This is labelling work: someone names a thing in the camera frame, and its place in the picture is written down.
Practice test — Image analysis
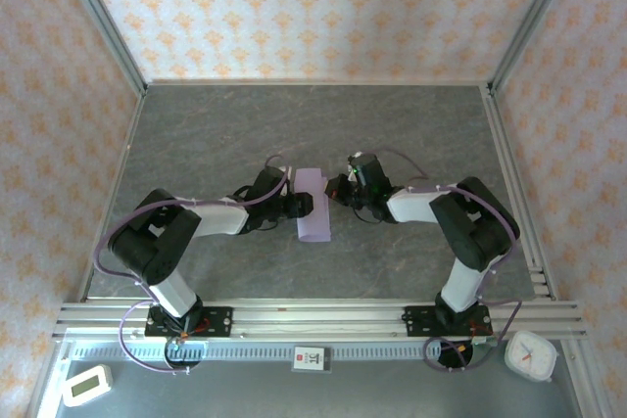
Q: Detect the aluminium side rail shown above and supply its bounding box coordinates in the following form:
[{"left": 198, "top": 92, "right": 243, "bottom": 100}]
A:
[
  {"left": 80, "top": 87, "right": 147, "bottom": 302},
  {"left": 482, "top": 84, "right": 557, "bottom": 302}
]

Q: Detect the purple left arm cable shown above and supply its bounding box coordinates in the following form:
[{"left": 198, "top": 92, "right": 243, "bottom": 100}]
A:
[{"left": 95, "top": 154, "right": 295, "bottom": 375}]

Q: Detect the white analog clock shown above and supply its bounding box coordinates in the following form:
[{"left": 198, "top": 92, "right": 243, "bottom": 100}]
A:
[{"left": 504, "top": 330, "right": 559, "bottom": 384}]

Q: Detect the grey slotted cable duct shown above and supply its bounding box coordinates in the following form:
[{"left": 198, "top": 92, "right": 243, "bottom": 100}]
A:
[{"left": 71, "top": 342, "right": 442, "bottom": 363}]

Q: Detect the aluminium frame post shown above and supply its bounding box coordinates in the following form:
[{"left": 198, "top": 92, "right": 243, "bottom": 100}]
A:
[
  {"left": 53, "top": 0, "right": 148, "bottom": 96},
  {"left": 489, "top": 0, "right": 582, "bottom": 91}
]

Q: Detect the purple square paper sheet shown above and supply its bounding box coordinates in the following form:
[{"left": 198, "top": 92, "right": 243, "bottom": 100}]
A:
[{"left": 293, "top": 167, "right": 333, "bottom": 245}]

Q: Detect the aluminium back bar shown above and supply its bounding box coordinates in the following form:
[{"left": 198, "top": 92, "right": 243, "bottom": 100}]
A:
[{"left": 144, "top": 77, "right": 491, "bottom": 88}]

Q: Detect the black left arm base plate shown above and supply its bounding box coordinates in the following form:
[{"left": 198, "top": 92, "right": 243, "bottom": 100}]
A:
[{"left": 145, "top": 306, "right": 234, "bottom": 339}]

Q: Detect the grey metal sheet panel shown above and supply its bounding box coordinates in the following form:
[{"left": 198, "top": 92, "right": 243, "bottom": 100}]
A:
[{"left": 28, "top": 339, "right": 603, "bottom": 418}]

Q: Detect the white card with red logo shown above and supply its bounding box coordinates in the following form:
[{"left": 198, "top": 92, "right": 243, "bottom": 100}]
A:
[{"left": 292, "top": 347, "right": 334, "bottom": 374}]

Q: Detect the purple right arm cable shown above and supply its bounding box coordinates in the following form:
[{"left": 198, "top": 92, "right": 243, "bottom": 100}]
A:
[{"left": 362, "top": 148, "right": 523, "bottom": 373}]

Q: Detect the aluminium mounting rail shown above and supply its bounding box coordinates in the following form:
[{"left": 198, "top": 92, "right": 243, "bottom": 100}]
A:
[{"left": 53, "top": 298, "right": 587, "bottom": 341}]

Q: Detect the white digital timer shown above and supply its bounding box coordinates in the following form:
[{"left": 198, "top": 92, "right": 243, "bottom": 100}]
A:
[{"left": 62, "top": 363, "right": 114, "bottom": 408}]

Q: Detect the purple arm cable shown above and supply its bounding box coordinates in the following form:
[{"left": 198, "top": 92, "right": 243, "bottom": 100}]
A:
[
  {"left": 95, "top": 154, "right": 295, "bottom": 375},
  {"left": 362, "top": 148, "right": 523, "bottom": 373}
]

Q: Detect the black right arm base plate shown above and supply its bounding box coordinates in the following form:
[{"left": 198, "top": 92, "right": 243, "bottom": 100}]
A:
[{"left": 404, "top": 304, "right": 493, "bottom": 339}]

